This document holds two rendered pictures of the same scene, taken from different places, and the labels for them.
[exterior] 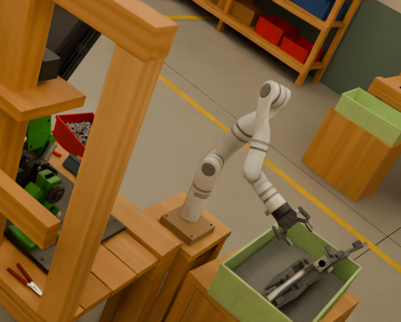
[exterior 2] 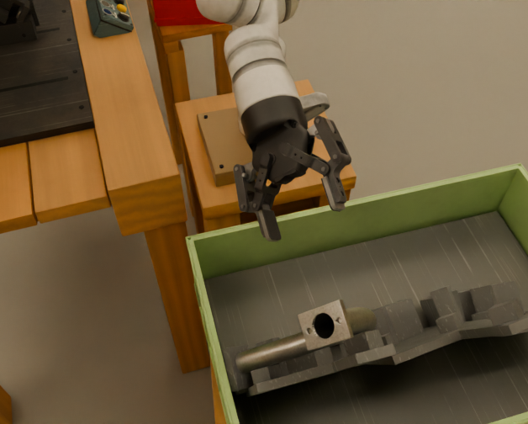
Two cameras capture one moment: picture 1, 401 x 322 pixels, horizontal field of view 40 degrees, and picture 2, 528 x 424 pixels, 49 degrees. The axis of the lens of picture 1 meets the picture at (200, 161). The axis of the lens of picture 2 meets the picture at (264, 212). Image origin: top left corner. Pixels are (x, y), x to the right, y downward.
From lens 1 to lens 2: 1.74 m
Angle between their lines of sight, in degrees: 42
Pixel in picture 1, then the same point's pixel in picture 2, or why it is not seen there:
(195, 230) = (245, 156)
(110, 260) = (8, 176)
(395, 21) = not seen: outside the picture
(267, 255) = (404, 252)
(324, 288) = (521, 384)
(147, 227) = (135, 129)
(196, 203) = not seen: hidden behind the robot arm
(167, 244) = (143, 170)
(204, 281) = not seen: hidden behind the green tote
